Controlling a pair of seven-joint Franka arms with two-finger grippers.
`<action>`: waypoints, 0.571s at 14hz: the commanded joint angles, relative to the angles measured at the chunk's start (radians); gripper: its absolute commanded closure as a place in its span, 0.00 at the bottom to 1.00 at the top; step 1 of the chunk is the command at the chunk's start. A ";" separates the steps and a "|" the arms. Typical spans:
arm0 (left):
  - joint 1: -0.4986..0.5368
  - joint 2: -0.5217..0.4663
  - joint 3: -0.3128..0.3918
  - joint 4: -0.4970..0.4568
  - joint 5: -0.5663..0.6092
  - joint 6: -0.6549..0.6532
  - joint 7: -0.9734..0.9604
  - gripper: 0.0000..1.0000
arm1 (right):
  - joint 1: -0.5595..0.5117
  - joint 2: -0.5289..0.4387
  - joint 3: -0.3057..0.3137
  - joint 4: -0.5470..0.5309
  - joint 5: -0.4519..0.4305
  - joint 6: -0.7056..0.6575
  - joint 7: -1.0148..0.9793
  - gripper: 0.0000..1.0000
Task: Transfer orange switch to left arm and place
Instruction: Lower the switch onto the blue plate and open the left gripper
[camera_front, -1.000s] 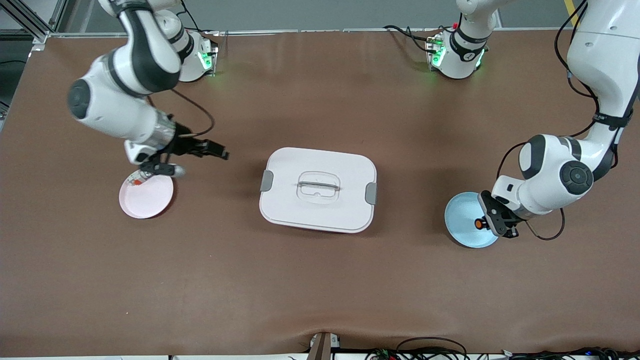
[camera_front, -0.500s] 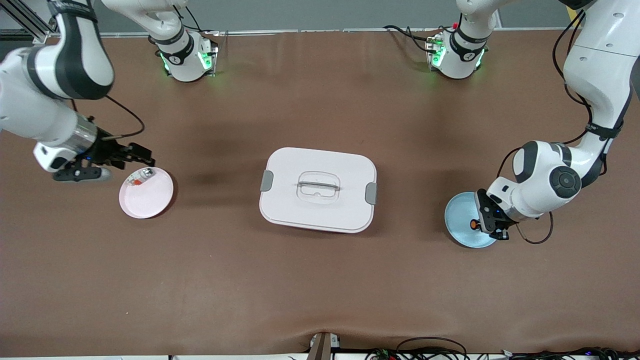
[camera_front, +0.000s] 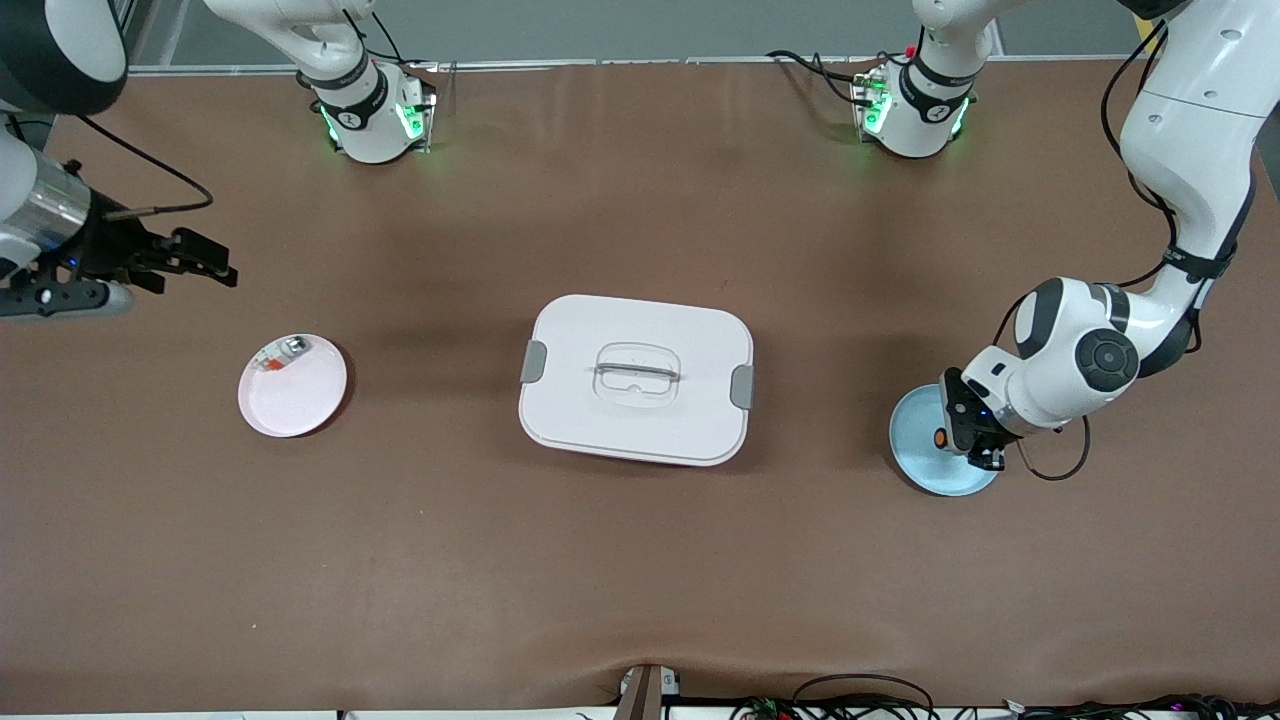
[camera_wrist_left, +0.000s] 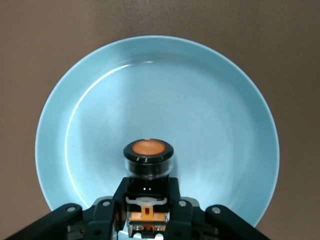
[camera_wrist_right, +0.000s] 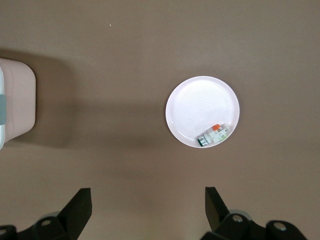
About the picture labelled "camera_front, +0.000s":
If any brown table cover mat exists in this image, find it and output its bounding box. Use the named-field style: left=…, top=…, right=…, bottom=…
left=0, top=55, right=1280, bottom=713

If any metal table clamp bracket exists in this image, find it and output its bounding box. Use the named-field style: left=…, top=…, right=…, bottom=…
left=612, top=664, right=683, bottom=720

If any metal table edge rail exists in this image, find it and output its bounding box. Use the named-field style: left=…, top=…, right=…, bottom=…
left=130, top=57, right=1141, bottom=74

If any black cable loop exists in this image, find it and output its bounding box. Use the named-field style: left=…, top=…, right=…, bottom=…
left=793, top=674, right=936, bottom=720

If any white lidded pink box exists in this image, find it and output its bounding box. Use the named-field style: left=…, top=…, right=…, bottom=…
left=518, top=294, right=756, bottom=468

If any pale pink round plate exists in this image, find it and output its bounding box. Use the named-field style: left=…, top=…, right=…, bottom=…
left=237, top=333, right=349, bottom=439

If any light blue round plate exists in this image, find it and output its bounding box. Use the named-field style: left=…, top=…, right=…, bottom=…
left=888, top=383, right=1001, bottom=498

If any small silver red object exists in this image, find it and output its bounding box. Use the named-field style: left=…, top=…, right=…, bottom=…
left=252, top=337, right=311, bottom=374

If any black base cable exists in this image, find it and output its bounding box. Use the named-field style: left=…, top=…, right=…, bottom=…
left=766, top=50, right=906, bottom=106
left=340, top=8, right=441, bottom=71

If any black cable bundle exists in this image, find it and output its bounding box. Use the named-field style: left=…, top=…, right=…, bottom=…
left=1000, top=693, right=1280, bottom=720

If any black right base cable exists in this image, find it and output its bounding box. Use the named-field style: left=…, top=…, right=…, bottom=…
left=340, top=8, right=441, bottom=71

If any black left base cable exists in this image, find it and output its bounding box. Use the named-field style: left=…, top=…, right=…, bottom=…
left=766, top=50, right=906, bottom=106

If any aluminium frame profile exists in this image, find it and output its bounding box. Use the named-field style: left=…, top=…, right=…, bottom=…
left=110, top=0, right=176, bottom=71

